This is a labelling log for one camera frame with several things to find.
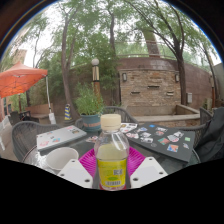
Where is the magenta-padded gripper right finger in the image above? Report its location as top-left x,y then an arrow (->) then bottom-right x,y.
128,146 -> 169,189

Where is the white ceramic mug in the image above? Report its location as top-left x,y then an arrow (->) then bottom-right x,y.
45,146 -> 80,173

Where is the green plant in blue pot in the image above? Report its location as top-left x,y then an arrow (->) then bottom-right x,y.
73,83 -> 105,132

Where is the clear bottle with yellow label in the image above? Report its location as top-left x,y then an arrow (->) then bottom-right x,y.
93,113 -> 130,191

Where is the dark trunk tree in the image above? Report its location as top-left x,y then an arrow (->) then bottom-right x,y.
133,0 -> 189,106

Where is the wooden bench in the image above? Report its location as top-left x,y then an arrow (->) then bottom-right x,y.
24,103 -> 54,123

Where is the white sticker sheet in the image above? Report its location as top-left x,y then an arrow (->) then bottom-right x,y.
119,122 -> 138,133

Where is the orange canopy with pole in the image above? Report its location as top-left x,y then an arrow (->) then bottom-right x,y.
0,61 -> 56,124

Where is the silver laptop with stickers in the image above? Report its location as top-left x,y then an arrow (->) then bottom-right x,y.
35,124 -> 88,153

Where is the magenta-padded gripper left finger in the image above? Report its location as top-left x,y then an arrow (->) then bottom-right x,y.
57,148 -> 98,189

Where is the dark wicker chair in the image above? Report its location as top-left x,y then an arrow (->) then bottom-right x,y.
8,110 -> 31,126

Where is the blue yellow striped cone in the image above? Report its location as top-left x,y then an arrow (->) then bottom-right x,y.
63,103 -> 73,122

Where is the forked trunk tree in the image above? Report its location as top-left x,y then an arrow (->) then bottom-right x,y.
59,6 -> 81,119

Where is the striped lamp post with globe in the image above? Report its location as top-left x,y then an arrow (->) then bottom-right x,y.
90,58 -> 102,98

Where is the blue sticker card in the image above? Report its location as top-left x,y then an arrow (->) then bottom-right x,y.
85,134 -> 100,144

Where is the black jacket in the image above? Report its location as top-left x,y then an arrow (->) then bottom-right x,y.
193,106 -> 224,163

